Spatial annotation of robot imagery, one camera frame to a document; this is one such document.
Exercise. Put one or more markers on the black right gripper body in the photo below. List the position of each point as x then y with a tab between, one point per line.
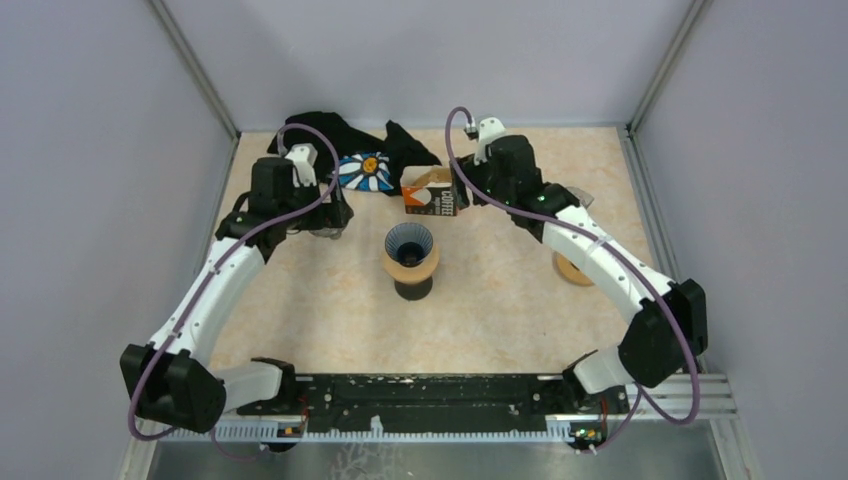
482	177

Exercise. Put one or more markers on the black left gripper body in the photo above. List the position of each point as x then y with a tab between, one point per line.
323	215

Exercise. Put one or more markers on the ribbed glass dripper cone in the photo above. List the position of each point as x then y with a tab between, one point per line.
408	244

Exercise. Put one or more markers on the orange coffee filter box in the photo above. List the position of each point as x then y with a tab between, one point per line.
427	201

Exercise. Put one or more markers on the brown paper coffee filter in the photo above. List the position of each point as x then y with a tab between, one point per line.
434	177

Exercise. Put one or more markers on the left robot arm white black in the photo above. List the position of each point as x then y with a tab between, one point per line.
168	378

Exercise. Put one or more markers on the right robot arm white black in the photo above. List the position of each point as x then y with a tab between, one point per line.
666	319

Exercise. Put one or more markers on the black cloth with flower print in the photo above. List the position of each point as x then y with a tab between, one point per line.
369	163

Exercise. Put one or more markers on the smoky glass pitcher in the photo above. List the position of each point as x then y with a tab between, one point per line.
585	198

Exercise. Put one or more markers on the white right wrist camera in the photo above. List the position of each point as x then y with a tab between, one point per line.
485	130

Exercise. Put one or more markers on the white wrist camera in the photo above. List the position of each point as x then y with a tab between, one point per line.
485	130
303	157

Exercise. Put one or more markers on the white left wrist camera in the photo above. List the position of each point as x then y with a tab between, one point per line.
303	157

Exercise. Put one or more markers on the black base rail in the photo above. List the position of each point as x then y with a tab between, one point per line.
439	404

